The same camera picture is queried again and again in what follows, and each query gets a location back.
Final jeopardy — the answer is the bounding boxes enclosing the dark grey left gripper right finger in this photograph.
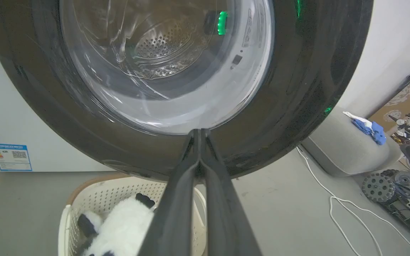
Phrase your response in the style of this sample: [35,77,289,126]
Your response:
[201,129,262,256]

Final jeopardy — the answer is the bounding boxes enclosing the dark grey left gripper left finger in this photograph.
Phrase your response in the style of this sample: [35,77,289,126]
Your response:
[138,129,202,256]

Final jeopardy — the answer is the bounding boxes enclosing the black round washing machine door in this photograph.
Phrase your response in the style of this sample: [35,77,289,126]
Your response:
[0,0,374,182]

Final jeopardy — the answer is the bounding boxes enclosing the white washing machine body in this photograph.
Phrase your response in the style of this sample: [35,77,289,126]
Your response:
[0,11,115,172]

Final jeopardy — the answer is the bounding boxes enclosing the black and white panda plush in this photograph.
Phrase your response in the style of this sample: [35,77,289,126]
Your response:
[77,193,156,256]

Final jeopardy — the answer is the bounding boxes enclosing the cream perforated laundry basket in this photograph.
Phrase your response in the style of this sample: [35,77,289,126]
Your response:
[58,173,207,256]

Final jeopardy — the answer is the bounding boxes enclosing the grey ottoman pouf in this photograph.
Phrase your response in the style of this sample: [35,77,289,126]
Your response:
[301,107,401,177]

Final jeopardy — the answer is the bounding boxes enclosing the blue and white cloth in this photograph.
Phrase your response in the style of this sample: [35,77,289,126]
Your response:
[343,111,387,145]

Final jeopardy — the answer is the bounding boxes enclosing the blue energy label sticker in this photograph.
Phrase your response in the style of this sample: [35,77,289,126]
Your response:
[0,143,33,172]

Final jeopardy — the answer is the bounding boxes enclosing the white cable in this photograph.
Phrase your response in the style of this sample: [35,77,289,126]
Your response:
[296,145,410,256]

